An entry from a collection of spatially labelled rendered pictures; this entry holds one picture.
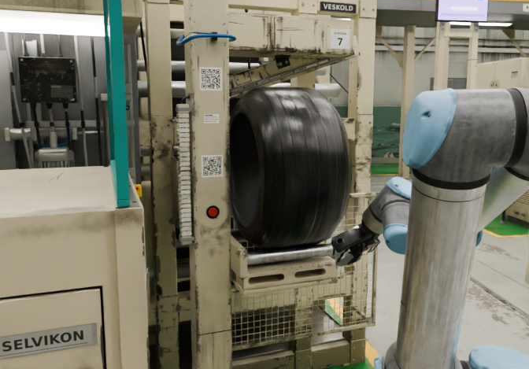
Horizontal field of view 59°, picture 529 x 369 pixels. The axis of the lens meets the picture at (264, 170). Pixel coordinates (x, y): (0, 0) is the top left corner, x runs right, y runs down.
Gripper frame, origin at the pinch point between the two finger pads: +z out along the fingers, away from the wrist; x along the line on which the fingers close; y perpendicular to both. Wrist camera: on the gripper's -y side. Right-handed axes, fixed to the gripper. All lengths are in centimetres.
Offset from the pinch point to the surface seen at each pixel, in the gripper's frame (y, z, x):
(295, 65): 32, -15, 87
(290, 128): -9.7, -25.7, 36.6
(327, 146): 0.5, -25.2, 27.9
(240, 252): -22.7, 12.1, 18.3
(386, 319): 137, 125, 5
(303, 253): 1.4, 12.6, 12.5
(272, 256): -9.5, 14.7, 15.6
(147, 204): -16, 69, 87
